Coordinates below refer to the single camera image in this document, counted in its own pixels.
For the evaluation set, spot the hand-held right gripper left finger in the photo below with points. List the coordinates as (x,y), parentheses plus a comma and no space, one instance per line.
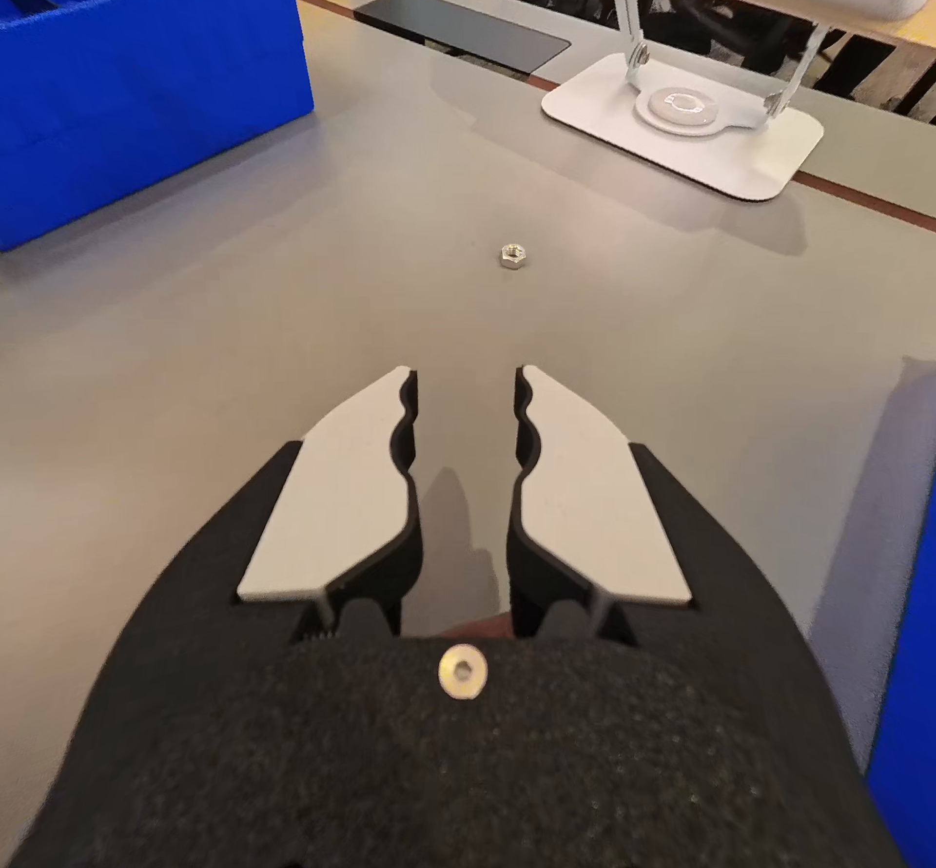
(336,510)

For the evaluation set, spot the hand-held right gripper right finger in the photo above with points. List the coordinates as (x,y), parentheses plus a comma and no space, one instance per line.
(592,510)

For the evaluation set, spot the steel hex nut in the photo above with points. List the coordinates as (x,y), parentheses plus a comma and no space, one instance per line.
(514,256)

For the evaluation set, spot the blue bin with black divider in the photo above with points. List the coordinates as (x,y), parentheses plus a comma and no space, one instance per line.
(146,115)

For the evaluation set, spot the blue plastic bin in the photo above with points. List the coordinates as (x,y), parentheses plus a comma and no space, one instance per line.
(910,700)

